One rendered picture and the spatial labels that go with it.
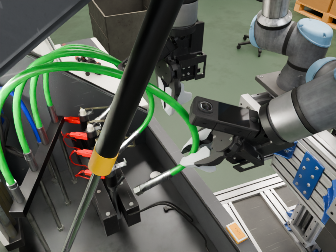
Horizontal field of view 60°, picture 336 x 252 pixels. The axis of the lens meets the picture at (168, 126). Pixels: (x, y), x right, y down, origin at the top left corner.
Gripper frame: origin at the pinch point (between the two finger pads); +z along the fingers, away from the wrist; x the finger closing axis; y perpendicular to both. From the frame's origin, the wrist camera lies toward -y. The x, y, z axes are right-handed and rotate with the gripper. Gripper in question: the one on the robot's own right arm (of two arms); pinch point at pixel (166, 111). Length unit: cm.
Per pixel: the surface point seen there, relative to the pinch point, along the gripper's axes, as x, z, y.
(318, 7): 245, 104, 379
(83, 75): 69, 25, -6
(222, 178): 55, 123, 73
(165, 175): -11.2, 7.1, -6.2
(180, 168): -12.5, 5.1, -3.3
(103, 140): -31.1, -25.7, -21.1
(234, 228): -19.8, 26.6, 8.9
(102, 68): -7.6, -18.4, -14.8
